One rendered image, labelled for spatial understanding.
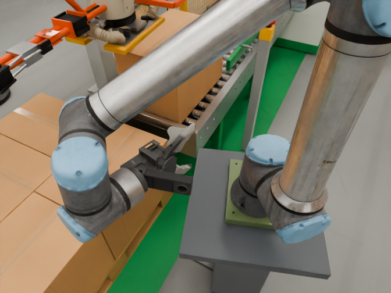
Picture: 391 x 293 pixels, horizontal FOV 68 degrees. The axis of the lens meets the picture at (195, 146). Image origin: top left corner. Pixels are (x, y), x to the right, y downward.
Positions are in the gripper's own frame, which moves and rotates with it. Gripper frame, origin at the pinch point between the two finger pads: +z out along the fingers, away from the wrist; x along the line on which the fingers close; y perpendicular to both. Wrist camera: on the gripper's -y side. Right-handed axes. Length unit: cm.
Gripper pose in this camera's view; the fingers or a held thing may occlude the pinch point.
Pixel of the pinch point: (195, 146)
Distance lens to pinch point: 79.2
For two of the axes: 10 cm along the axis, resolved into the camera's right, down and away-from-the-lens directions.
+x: -0.7, 7.4, 6.6
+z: 6.5, -4.7, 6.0
